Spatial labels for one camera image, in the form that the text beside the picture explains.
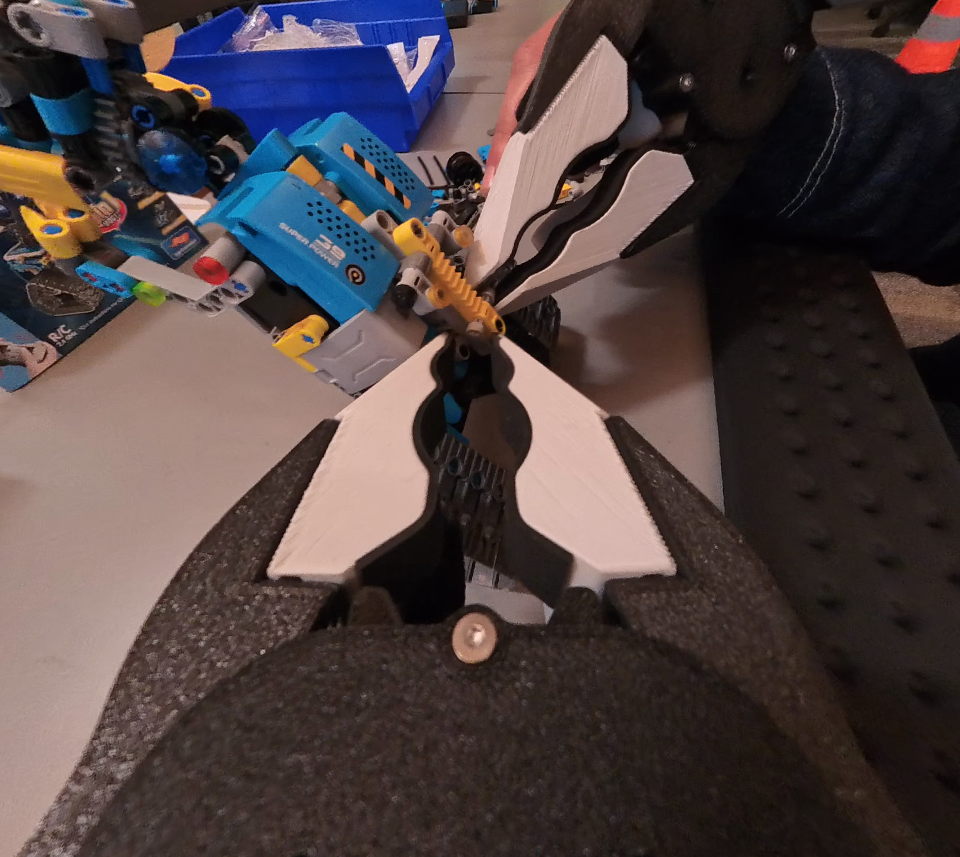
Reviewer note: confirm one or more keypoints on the black dimpled mat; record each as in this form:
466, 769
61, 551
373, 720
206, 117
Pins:
840, 497

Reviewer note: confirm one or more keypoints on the person's right forearm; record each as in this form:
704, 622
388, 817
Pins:
870, 152

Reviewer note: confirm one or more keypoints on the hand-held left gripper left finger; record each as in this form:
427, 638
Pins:
353, 497

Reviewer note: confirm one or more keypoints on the blue toy kit booklet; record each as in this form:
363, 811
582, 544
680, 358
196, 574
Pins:
60, 302

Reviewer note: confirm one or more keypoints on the orange cone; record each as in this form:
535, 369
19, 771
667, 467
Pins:
933, 35

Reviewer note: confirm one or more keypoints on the person's right hand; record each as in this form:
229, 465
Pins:
522, 74

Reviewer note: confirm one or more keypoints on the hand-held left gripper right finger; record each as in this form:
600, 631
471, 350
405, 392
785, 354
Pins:
593, 497

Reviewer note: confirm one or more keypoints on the blue plastic bin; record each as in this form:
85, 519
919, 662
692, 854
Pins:
330, 85

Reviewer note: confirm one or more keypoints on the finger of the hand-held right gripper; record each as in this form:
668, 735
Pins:
563, 130
630, 205

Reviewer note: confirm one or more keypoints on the blue tracked toy robot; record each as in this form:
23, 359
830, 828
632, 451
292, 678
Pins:
300, 220

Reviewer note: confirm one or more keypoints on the yellow toothed beam piece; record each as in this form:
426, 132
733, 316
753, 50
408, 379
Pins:
450, 280

